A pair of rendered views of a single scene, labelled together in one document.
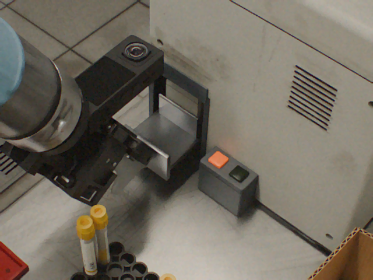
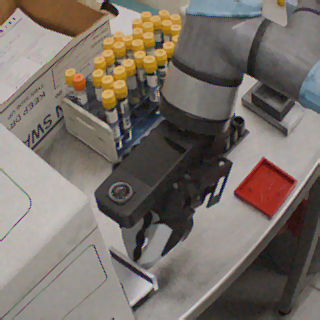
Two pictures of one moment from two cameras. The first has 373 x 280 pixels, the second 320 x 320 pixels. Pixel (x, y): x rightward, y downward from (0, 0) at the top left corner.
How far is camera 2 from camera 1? 0.91 m
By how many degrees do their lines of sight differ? 77
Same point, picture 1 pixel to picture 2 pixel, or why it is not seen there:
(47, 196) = (227, 256)
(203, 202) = not seen: hidden behind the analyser
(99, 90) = (153, 147)
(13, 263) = (246, 196)
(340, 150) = not seen: outside the picture
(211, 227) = not seen: hidden behind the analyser
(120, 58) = (135, 185)
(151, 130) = (129, 289)
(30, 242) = (236, 215)
